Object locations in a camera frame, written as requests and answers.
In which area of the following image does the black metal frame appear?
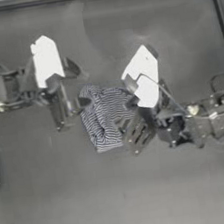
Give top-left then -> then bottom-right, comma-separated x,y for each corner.
0,0 -> 224,134

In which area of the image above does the navy white striped t-shirt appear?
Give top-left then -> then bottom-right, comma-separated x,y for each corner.
75,78 -> 144,156

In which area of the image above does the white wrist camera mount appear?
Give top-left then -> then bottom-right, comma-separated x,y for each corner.
28,32 -> 68,90
116,41 -> 166,113

